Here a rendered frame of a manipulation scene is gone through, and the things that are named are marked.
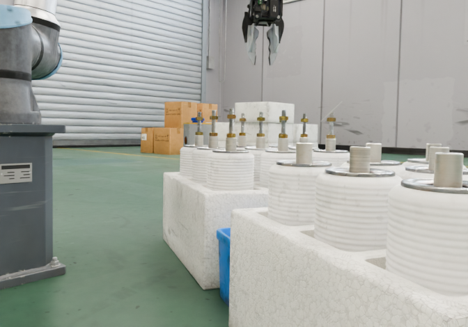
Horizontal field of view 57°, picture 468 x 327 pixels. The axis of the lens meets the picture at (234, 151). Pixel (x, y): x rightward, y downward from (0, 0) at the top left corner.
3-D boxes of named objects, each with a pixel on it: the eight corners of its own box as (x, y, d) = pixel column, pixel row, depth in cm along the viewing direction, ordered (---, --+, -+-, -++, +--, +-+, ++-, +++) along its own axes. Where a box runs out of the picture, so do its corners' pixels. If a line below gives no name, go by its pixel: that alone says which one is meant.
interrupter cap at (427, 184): (452, 200, 32) (453, 190, 32) (381, 186, 39) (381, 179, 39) (520, 195, 35) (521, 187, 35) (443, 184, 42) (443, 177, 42)
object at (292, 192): (286, 312, 53) (290, 168, 53) (254, 286, 62) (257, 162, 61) (349, 302, 57) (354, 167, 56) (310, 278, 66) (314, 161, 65)
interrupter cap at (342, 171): (352, 181, 43) (352, 174, 43) (311, 173, 50) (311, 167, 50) (411, 179, 46) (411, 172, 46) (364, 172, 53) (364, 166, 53)
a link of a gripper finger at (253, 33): (243, 59, 96) (250, 18, 96) (241, 63, 102) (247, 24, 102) (257, 62, 96) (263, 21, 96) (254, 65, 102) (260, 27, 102)
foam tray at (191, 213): (203, 291, 79) (204, 193, 78) (162, 238, 115) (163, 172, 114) (377, 270, 92) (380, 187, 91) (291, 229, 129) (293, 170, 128)
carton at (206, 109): (217, 129, 526) (217, 104, 525) (202, 128, 509) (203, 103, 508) (201, 128, 547) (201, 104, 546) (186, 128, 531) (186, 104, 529)
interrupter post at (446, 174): (448, 193, 35) (450, 154, 35) (425, 189, 38) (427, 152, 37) (469, 192, 36) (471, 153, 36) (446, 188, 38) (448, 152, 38)
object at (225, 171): (258, 236, 91) (260, 152, 90) (243, 248, 82) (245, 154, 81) (216, 232, 94) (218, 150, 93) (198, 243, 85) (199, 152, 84)
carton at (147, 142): (160, 152, 536) (161, 127, 534) (172, 152, 519) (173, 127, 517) (140, 152, 514) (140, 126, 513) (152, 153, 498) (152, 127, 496)
